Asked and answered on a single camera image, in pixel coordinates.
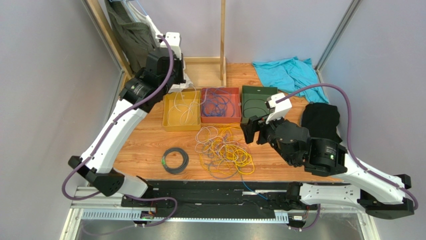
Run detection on black thin cable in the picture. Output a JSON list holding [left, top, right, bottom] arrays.
[[242, 98, 269, 119]]

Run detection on olive green cloth hanging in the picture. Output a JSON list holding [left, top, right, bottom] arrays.
[[105, 0, 157, 73]]

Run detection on grey coiled cable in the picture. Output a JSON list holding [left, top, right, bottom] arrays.
[[161, 147, 190, 175]]

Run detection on yellow plastic bin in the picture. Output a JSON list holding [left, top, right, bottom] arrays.
[[162, 90, 201, 132]]

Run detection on green plastic bin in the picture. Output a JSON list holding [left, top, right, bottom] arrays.
[[241, 85, 278, 122]]

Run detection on yellow cable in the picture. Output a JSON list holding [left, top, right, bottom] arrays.
[[197, 123, 256, 179]]

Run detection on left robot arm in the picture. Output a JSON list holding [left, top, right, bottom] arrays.
[[68, 47, 187, 198]]

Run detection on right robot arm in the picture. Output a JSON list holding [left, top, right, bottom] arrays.
[[240, 116, 416, 220]]

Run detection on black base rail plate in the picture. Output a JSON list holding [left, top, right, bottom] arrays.
[[120, 180, 318, 220]]

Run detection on cyan cloth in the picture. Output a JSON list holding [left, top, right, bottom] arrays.
[[252, 56, 319, 94]]

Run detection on black cloth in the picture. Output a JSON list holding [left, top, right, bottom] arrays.
[[300, 102, 342, 144]]

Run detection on wooden frame stand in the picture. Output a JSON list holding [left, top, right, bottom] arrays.
[[83, 0, 228, 89]]

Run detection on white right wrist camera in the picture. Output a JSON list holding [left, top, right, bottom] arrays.
[[265, 92, 292, 124]]

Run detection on blue cable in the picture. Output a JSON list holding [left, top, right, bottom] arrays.
[[201, 88, 238, 119], [202, 88, 239, 118], [200, 88, 238, 119], [202, 146, 270, 201]]

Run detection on aluminium frame rail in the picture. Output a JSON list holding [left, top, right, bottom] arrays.
[[60, 187, 380, 240]]

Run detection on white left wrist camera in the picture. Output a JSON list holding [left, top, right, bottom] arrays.
[[165, 32, 183, 60]]

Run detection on red plastic bin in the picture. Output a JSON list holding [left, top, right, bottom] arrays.
[[200, 87, 242, 124]]

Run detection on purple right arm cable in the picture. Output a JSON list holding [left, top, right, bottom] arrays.
[[275, 83, 419, 211]]

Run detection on white cloth hanging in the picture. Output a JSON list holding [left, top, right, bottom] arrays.
[[128, 1, 194, 94]]

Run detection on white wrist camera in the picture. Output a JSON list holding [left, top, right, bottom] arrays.
[[165, 32, 183, 60], [265, 92, 292, 124]]

